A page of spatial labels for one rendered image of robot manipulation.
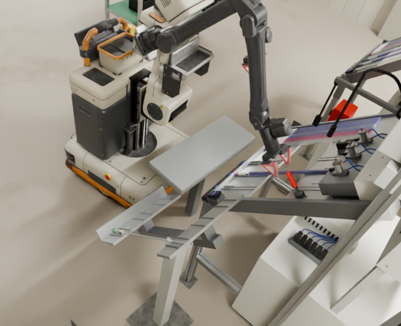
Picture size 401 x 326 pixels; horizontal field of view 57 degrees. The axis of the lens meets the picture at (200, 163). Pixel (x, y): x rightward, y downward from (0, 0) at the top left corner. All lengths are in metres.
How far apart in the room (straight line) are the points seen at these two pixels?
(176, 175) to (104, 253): 0.71
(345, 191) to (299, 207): 0.17
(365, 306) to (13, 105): 2.69
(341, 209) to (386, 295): 0.66
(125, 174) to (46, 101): 1.19
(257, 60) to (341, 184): 0.50
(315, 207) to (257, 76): 0.50
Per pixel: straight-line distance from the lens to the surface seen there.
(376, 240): 1.95
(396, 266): 1.32
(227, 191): 1.62
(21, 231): 2.42
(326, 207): 1.27
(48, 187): 2.58
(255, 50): 1.33
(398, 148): 1.05
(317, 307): 1.67
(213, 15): 1.37
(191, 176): 1.85
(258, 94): 1.40
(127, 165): 2.28
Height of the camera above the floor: 2.00
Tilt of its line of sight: 47 degrees down
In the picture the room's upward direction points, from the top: 13 degrees clockwise
